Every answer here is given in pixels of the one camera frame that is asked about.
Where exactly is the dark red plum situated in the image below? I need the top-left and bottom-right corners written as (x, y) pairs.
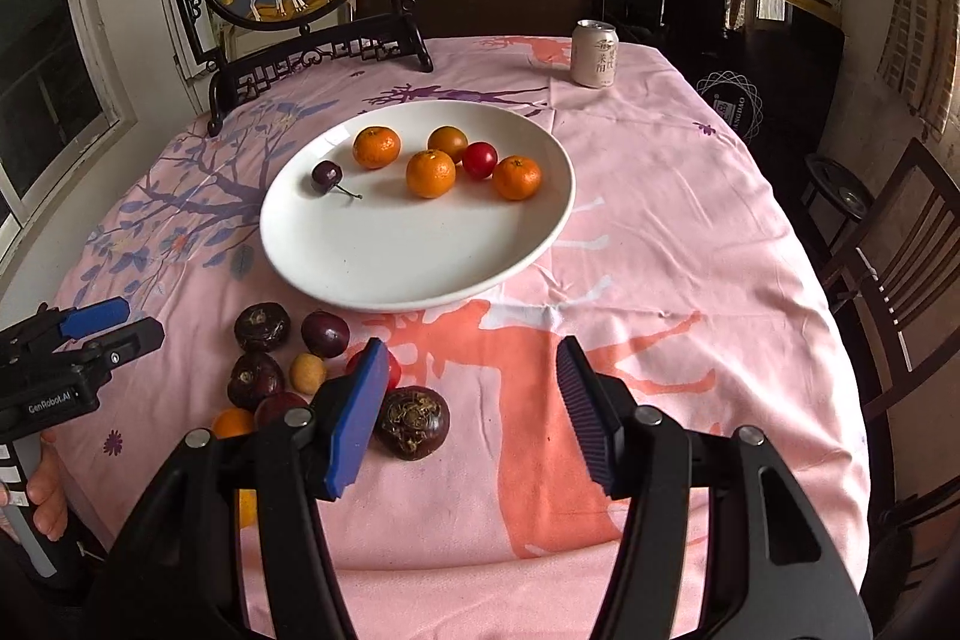
top-left (254, 391), bottom-right (308, 430)

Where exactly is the yellow orange citrus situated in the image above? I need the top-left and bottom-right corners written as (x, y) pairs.
top-left (238, 489), bottom-right (257, 530)

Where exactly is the dark water chestnut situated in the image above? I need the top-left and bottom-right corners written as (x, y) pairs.
top-left (233, 302), bottom-right (291, 352)
top-left (226, 352), bottom-right (285, 412)

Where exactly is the large mandarin with green stem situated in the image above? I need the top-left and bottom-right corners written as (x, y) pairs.
top-left (491, 155), bottom-right (542, 201)

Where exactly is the dark red cherry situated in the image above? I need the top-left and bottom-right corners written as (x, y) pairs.
top-left (311, 160), bottom-right (361, 199)

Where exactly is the large mandarin with stalk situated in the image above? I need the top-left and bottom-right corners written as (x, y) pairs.
top-left (405, 149), bottom-right (457, 199)

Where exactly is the small red tomato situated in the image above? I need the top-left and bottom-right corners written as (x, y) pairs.
top-left (460, 141), bottom-right (500, 181)

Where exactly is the small orange mandarin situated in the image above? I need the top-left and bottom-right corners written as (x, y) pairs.
top-left (352, 126), bottom-right (402, 170)

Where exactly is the yellow orange kumquat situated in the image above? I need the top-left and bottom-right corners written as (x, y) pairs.
top-left (427, 124), bottom-right (469, 163)

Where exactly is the person's left hand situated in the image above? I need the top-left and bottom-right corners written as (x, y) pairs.
top-left (26, 430), bottom-right (68, 542)

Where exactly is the large dark mangosteen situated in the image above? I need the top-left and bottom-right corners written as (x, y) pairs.
top-left (374, 386), bottom-right (451, 461)

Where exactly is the small tan longan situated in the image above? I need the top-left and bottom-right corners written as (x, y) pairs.
top-left (288, 352), bottom-right (327, 397)

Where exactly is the dark purple round fruit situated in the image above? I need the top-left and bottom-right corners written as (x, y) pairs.
top-left (301, 310), bottom-right (350, 358)

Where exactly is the large white plate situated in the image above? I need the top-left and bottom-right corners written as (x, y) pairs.
top-left (260, 100), bottom-right (576, 313)

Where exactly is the dark wooden chair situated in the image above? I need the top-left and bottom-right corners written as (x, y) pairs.
top-left (815, 136), bottom-right (960, 424)

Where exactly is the white drink can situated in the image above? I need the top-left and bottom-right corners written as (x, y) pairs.
top-left (571, 19), bottom-right (619, 89)

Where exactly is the dark cabinet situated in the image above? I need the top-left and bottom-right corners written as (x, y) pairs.
top-left (602, 0), bottom-right (844, 158)

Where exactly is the window frame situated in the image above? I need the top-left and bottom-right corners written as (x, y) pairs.
top-left (2, 0), bottom-right (132, 256)

